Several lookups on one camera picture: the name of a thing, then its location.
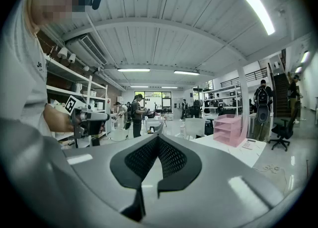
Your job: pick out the black office chair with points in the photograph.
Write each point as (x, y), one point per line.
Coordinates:
(285, 127)

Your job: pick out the pink desk tray organizer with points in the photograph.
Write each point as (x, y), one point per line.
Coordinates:
(226, 130)

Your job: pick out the window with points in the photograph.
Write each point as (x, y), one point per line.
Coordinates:
(149, 98)

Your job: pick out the black bin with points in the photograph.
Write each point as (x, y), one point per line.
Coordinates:
(95, 142)

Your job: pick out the grey t-shirt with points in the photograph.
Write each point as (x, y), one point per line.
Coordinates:
(20, 73)

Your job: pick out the person's left forearm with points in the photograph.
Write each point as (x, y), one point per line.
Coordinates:
(49, 115)

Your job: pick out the person's left hand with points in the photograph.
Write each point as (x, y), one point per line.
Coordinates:
(63, 122)

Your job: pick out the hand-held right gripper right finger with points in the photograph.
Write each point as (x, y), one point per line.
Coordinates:
(223, 172)

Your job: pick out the white air conditioner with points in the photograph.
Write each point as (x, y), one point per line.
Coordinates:
(82, 50)

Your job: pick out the white mesh office chair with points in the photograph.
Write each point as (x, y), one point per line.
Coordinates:
(195, 127)

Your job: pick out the white metal shelf rack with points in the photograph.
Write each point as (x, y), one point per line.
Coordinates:
(221, 98)

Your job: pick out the white wall shelving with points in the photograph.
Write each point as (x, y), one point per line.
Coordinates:
(64, 71)

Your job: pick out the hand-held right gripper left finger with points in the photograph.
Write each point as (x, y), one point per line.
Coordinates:
(99, 167)

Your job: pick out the black balcony railing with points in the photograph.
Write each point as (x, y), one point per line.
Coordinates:
(248, 75)

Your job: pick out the pink white calculator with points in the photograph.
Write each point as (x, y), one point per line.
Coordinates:
(249, 144)

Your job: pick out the dark staircase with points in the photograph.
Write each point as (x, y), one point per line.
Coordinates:
(280, 93)

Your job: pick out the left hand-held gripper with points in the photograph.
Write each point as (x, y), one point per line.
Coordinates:
(77, 122)

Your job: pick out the white spot lamp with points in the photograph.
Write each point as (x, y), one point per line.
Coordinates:
(62, 52)
(72, 58)

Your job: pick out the person's head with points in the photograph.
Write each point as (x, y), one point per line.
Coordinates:
(49, 1)

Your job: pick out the ceiling tube light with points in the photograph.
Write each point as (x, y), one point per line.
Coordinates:
(305, 56)
(259, 11)
(134, 69)
(186, 72)

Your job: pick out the white column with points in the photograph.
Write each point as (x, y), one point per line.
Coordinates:
(243, 93)

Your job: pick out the black backpack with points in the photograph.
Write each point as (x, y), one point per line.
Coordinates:
(262, 102)

